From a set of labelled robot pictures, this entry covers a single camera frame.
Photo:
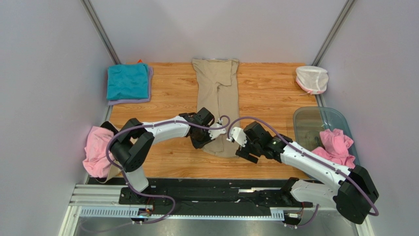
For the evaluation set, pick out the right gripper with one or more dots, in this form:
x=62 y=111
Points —
x=250 y=152

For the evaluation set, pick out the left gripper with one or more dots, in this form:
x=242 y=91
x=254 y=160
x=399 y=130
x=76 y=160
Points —
x=198 y=145

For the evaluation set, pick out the beige t-shirt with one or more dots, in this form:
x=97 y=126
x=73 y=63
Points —
x=218 y=86

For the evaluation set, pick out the clear teal plastic bin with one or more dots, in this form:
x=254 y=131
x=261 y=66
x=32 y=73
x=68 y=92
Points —
x=310 y=121

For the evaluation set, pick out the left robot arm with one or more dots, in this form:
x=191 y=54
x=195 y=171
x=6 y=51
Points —
x=129 y=148

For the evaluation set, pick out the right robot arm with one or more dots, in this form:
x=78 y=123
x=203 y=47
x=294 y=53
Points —
x=351 y=191

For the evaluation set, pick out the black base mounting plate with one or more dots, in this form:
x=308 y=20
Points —
x=211 y=197

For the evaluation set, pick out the pink t-shirt in bin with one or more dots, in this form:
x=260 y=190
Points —
x=336 y=147

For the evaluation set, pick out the white mesh laundry bag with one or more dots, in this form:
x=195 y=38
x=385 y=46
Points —
x=312 y=79

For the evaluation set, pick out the beige cloth at left edge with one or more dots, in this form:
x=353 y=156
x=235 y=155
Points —
x=113 y=171

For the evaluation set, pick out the teal folded t-shirt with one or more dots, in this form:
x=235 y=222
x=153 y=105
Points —
x=127 y=81

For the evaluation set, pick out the pink cloth at left edge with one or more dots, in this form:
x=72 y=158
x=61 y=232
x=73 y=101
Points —
x=96 y=163

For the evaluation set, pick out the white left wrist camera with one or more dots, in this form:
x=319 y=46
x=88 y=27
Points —
x=216 y=131

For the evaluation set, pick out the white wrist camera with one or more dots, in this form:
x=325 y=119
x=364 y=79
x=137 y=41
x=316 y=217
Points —
x=216 y=131
x=237 y=135

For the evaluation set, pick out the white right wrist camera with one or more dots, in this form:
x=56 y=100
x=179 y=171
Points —
x=237 y=135

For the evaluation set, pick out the aluminium frame rail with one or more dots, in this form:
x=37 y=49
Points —
x=93 y=210

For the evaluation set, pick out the left aluminium corner post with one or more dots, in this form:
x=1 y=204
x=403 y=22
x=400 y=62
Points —
x=91 y=12

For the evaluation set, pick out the aluminium corner post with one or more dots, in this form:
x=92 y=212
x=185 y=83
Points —
x=338 y=23
x=91 y=12

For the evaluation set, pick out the right aluminium corner post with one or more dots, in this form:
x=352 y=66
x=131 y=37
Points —
x=338 y=23

